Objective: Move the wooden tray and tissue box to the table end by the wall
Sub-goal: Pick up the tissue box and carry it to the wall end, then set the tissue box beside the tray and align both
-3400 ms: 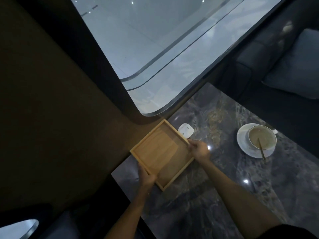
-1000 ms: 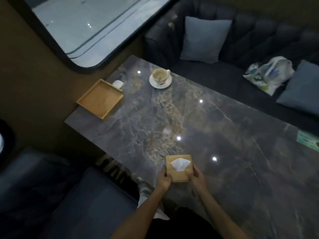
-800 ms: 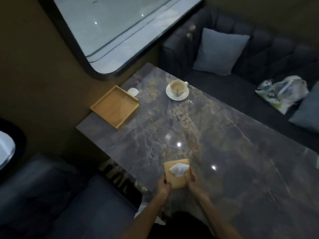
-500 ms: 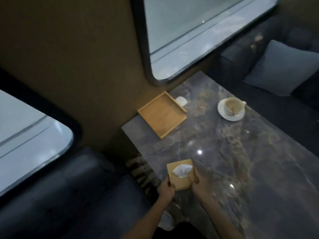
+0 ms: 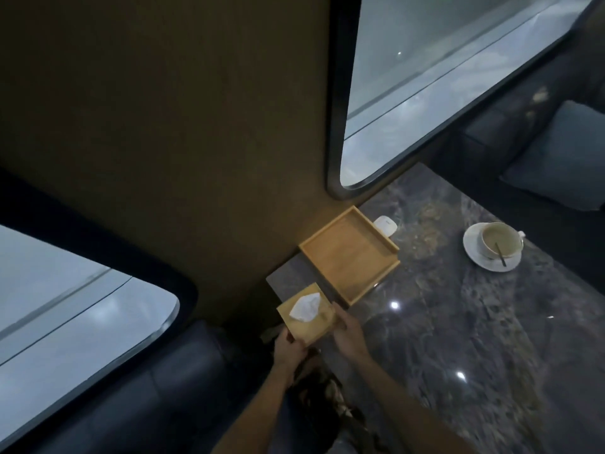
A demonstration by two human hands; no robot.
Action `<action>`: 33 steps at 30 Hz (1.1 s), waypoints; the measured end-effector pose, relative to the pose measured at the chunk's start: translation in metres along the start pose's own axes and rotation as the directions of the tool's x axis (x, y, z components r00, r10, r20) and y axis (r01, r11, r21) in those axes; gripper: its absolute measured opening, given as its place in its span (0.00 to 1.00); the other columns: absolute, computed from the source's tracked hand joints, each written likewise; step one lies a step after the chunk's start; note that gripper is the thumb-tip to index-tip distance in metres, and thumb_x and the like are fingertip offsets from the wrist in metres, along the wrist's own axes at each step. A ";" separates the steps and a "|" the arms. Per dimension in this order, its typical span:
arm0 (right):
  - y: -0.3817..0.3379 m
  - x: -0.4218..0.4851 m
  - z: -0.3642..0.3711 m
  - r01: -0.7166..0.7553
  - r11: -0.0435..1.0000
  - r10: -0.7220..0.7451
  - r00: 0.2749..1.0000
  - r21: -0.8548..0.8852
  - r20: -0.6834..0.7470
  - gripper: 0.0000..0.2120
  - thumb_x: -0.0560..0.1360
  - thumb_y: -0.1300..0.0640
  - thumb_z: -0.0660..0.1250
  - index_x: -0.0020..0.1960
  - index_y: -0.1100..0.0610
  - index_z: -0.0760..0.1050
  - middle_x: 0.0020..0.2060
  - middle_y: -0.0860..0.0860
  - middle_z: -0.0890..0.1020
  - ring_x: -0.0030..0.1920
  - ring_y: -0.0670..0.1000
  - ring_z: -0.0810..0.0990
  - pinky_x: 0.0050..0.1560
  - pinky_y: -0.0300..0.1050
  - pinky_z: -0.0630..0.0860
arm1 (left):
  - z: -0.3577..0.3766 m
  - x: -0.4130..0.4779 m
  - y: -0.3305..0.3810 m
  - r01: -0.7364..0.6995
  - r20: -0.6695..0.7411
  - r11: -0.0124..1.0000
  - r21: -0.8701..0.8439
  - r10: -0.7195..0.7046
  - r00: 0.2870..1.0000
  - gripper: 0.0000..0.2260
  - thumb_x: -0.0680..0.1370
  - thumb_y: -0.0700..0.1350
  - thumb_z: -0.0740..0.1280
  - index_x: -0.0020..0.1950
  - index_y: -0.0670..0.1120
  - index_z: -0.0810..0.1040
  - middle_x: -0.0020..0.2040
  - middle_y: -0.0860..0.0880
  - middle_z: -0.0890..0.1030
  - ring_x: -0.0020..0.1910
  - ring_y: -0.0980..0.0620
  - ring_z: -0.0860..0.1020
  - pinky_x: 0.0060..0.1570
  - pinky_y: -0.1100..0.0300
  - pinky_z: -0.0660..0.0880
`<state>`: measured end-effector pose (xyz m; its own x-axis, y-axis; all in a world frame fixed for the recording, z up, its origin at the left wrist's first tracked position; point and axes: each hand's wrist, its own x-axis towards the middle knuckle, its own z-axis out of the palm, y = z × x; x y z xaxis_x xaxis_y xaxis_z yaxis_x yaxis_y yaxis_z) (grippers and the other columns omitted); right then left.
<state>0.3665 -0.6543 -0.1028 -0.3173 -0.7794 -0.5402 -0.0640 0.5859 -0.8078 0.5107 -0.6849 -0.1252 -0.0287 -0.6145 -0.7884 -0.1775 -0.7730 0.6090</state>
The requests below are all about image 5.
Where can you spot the white coffee cup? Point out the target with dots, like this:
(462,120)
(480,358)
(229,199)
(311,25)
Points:
(501,241)

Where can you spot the wooden tissue box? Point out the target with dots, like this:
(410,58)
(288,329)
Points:
(309,321)

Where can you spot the small white device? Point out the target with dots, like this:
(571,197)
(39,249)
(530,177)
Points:
(385,225)

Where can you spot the person's left hand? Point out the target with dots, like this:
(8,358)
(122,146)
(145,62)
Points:
(286,350)

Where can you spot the white saucer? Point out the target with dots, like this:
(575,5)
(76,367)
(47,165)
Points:
(491,248)

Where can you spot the person's left forearm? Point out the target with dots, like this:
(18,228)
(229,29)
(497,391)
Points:
(255,410)

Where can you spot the square wooden tray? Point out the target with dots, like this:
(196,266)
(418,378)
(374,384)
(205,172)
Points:
(350,255)

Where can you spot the person's left thumb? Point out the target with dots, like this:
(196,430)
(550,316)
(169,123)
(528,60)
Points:
(296,342)

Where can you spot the dark leather bench seat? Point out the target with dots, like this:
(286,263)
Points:
(543,137)
(156,397)

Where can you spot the person's patterned clothing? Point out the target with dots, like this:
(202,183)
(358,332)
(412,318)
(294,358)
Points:
(326,406)

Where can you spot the grey-blue cushion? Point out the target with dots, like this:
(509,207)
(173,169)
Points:
(557,158)

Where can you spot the rounded window with dark frame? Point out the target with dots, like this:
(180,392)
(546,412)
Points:
(80,316)
(444,85)

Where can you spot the white tissue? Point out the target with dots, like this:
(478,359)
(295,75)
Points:
(305,307)

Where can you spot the person's right hand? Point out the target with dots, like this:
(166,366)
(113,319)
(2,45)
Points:
(349,334)

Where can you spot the dark metal spoon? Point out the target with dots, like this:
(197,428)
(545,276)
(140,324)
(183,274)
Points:
(500,254)

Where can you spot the person's right forearm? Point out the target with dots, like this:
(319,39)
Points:
(401,401)

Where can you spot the person's right thumb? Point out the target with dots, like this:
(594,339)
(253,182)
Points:
(336,327)

